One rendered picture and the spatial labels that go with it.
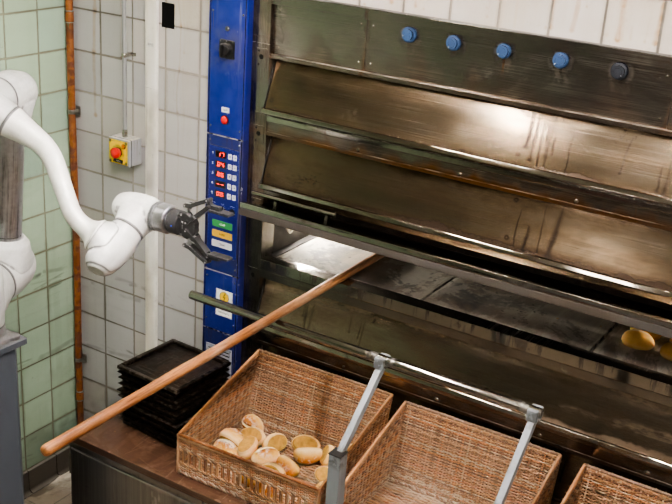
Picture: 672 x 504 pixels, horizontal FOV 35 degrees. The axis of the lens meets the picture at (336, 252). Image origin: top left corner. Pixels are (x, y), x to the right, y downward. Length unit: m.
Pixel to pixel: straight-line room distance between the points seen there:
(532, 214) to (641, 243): 0.33
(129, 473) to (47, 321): 0.88
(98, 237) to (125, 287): 1.09
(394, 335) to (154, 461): 0.92
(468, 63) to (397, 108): 0.28
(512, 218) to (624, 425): 0.70
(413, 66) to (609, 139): 0.64
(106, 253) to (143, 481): 0.92
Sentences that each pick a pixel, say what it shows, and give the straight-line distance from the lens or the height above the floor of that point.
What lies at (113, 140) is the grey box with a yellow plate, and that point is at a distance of 3.93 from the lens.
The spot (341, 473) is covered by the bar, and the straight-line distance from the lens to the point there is 3.07.
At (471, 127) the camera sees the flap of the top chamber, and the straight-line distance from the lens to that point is 3.18.
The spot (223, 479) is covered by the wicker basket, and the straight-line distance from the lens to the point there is 3.50.
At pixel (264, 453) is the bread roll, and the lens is 3.61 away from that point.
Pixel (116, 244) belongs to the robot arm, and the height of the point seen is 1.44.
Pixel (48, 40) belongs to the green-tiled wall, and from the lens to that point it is 4.02.
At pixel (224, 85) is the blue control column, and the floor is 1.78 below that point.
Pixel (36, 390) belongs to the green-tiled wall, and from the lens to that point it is 4.42.
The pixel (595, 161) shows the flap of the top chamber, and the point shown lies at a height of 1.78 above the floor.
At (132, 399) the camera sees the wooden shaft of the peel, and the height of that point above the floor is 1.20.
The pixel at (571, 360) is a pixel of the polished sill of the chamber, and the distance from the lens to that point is 3.26.
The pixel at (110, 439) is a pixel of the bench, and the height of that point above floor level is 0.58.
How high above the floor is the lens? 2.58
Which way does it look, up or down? 22 degrees down
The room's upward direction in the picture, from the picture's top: 4 degrees clockwise
